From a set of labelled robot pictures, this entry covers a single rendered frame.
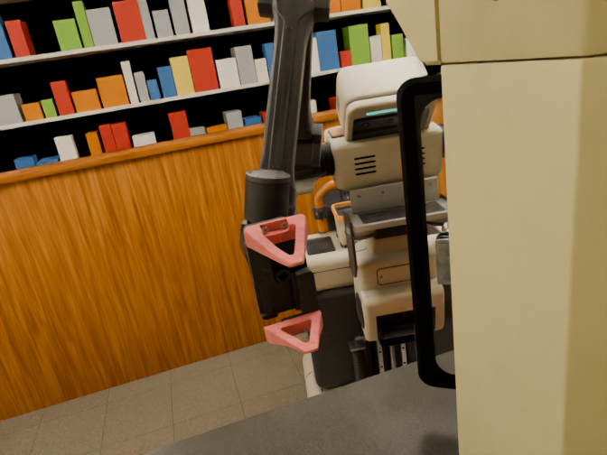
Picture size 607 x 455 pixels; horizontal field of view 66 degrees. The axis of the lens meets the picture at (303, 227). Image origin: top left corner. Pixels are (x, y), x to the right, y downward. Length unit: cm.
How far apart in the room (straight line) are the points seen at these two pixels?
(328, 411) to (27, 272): 191
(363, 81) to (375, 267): 48
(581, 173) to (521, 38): 7
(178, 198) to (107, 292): 57
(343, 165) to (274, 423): 65
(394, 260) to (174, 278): 139
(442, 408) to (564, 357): 44
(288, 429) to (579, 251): 54
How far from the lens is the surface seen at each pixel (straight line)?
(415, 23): 36
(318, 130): 103
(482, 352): 37
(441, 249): 56
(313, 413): 74
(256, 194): 58
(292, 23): 75
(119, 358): 262
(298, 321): 54
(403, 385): 77
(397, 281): 131
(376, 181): 120
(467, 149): 32
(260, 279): 52
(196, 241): 236
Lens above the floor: 143
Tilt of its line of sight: 20 degrees down
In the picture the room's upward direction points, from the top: 9 degrees counter-clockwise
